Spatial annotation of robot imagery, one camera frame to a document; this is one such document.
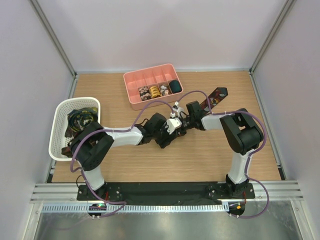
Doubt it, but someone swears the rolled yellow tie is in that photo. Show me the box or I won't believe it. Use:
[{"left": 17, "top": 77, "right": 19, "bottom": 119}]
[{"left": 149, "top": 85, "right": 162, "bottom": 99}]

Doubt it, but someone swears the dark red patterned tie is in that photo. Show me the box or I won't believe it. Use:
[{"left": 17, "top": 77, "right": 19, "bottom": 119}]
[{"left": 200, "top": 87, "right": 228, "bottom": 113}]

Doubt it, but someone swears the right aluminium frame post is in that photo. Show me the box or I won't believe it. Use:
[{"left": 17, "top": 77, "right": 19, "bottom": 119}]
[{"left": 249, "top": 0, "right": 296, "bottom": 75}]

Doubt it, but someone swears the white perforated plastic basket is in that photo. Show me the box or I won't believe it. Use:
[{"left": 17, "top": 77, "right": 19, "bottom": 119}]
[{"left": 48, "top": 97, "right": 101, "bottom": 162}]

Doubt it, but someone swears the aluminium frame post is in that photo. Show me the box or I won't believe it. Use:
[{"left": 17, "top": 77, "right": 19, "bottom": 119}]
[
  {"left": 29, "top": 0, "right": 77, "bottom": 78},
  {"left": 249, "top": 0, "right": 296, "bottom": 75}
]

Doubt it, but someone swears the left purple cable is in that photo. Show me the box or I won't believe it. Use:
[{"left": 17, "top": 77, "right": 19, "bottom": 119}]
[{"left": 69, "top": 101, "right": 176, "bottom": 218}]

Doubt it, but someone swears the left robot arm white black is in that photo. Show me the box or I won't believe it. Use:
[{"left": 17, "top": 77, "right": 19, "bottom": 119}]
[{"left": 69, "top": 113, "right": 182, "bottom": 200}]

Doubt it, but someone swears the pink divided organizer tray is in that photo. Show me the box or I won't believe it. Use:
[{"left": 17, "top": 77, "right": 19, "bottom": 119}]
[{"left": 123, "top": 63, "right": 184, "bottom": 110}]

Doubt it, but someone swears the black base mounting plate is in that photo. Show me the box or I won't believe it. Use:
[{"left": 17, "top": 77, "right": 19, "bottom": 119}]
[{"left": 76, "top": 181, "right": 256, "bottom": 204}]

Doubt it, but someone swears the rolled dark teal tie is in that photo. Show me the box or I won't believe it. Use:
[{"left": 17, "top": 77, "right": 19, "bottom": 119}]
[{"left": 169, "top": 79, "right": 182, "bottom": 94}]

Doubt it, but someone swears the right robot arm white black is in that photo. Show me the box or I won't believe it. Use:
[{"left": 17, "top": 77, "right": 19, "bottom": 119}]
[{"left": 173, "top": 101, "right": 265, "bottom": 198}]

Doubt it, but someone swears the left aluminium frame post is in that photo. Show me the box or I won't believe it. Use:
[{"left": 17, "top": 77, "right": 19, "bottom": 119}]
[{"left": 29, "top": 0, "right": 77, "bottom": 78}]

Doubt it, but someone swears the rolled white floral tie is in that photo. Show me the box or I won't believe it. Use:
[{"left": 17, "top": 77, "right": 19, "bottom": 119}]
[{"left": 159, "top": 84, "right": 172, "bottom": 96}]

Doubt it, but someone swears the purple cable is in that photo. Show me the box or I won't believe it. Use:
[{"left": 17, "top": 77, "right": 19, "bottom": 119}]
[
  {"left": 174, "top": 90, "right": 270, "bottom": 220},
  {"left": 69, "top": 101, "right": 176, "bottom": 218}
]

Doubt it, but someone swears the perforated metal cable rail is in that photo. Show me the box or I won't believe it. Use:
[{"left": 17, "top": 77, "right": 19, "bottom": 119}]
[{"left": 41, "top": 202, "right": 229, "bottom": 214}]

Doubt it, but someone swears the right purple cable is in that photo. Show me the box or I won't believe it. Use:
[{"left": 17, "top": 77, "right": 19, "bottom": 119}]
[{"left": 174, "top": 90, "right": 270, "bottom": 220}]

